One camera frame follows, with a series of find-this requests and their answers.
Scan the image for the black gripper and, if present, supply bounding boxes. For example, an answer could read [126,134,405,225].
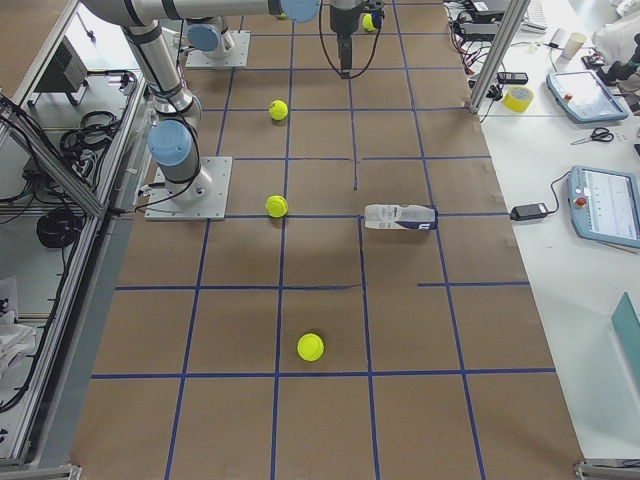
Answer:
[329,0,385,80]

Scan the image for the white blue tennis ball can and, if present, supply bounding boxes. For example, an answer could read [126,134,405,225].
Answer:
[364,204,438,231]

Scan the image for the tennis ball near arm base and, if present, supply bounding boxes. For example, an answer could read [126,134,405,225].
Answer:
[265,195,289,219]

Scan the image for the tennis ball far table end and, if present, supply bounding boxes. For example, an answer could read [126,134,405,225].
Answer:
[362,13,377,33]

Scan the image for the tennis ball mid table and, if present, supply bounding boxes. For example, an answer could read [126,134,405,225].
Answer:
[268,99,289,121]

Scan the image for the tennis ball near front edge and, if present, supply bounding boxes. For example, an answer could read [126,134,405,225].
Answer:
[296,332,325,362]

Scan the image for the yellow tape roll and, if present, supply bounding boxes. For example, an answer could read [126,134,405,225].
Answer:
[503,86,534,113]

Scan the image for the paper cup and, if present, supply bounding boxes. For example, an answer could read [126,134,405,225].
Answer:
[561,32,587,60]

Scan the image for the blue teach pendant far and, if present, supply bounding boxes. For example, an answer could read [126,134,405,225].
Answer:
[546,70,628,123]

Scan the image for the blue teach pendant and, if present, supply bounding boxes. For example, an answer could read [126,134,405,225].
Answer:
[567,166,639,249]
[546,70,628,123]

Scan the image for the black power adapter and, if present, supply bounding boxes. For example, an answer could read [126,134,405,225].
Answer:
[509,202,549,221]

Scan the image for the blue teach pendant near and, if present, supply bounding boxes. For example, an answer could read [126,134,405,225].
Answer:
[567,166,639,249]

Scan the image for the aluminium frame post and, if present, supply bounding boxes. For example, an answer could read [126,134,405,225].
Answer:
[467,0,530,114]

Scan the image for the black handled scissors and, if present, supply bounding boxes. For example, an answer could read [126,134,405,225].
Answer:
[571,127,615,145]

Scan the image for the coiled black cable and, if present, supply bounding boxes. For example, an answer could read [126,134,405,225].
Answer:
[36,207,81,250]

